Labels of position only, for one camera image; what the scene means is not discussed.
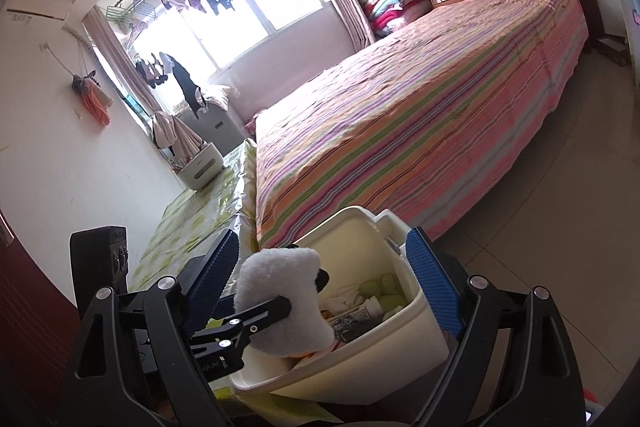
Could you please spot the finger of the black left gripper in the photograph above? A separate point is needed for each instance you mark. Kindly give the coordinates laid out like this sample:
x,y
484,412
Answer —
x,y
245,321

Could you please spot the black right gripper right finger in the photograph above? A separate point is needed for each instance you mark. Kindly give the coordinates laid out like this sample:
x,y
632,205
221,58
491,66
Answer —
x,y
539,382

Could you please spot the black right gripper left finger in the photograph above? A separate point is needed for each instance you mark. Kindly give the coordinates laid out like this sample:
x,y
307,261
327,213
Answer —
x,y
107,386

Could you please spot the white tissue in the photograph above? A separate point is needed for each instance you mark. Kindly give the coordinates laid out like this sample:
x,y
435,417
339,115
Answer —
x,y
347,298

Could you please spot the dark brown bottle white cap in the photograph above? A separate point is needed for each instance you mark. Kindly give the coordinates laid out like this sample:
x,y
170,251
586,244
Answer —
x,y
360,319

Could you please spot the white plastic trash bin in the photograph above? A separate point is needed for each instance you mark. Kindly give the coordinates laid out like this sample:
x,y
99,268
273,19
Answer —
x,y
302,357

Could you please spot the yellow checkered tablecloth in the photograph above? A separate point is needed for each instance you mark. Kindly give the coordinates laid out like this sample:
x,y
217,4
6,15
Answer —
x,y
193,221

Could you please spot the white round pot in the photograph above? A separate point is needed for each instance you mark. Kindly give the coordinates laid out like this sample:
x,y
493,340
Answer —
x,y
202,168

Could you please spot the beige tied curtain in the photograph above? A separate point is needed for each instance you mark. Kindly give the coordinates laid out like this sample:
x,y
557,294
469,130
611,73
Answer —
x,y
171,133

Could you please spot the white washing machine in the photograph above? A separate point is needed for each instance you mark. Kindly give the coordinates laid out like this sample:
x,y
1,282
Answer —
x,y
222,127

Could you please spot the striped pink bed cover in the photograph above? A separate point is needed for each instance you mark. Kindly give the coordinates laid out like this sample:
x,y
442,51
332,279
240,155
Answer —
x,y
424,123

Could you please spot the white air conditioner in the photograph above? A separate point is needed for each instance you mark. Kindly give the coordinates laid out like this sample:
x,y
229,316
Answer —
x,y
50,9

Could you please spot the pink striped right curtain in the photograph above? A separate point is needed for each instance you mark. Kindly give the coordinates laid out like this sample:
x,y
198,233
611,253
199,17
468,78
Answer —
x,y
355,22

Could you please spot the orange cloth on wall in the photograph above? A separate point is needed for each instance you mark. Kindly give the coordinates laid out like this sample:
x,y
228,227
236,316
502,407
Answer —
x,y
94,98

